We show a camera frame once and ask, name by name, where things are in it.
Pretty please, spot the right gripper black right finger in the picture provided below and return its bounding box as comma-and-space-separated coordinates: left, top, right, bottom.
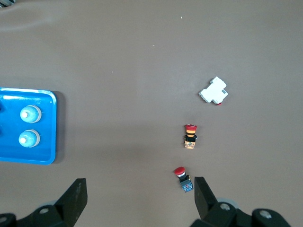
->
191, 176, 292, 227

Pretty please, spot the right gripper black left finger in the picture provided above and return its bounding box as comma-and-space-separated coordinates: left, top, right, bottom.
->
0, 178, 88, 227

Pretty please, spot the blue plastic tray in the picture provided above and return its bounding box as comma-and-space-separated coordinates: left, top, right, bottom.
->
0, 87, 58, 166

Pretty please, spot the red push button black body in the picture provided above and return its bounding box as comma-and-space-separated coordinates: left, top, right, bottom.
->
174, 166, 195, 193

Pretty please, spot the blue bell wooden knob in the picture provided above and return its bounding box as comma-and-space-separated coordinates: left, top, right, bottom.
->
18, 129, 41, 148
19, 105, 43, 124

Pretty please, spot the orange emergency stop button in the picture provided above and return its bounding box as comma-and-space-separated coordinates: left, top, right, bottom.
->
183, 123, 199, 150

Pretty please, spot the white circuit breaker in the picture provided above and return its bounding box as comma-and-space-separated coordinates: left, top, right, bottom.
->
198, 76, 229, 106

